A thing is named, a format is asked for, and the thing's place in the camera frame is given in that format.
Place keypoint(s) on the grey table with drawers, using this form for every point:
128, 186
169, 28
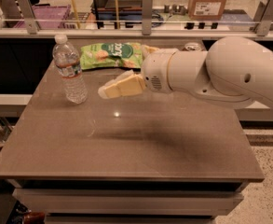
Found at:
152, 158

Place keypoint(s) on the brown cardboard box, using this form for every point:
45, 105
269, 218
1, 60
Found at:
206, 9

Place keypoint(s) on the orange LaCroix soda can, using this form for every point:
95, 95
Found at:
193, 46

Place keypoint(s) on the purple plastic crate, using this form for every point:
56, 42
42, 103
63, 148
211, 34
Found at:
47, 17

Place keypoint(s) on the green snack chip bag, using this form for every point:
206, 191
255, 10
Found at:
104, 55

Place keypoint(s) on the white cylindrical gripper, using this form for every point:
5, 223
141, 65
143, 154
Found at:
155, 69

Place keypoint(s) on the glass railing with metal posts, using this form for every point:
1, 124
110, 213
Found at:
81, 22

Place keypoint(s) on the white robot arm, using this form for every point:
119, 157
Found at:
235, 72

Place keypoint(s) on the clear plastic water bottle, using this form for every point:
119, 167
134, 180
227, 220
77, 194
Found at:
67, 60

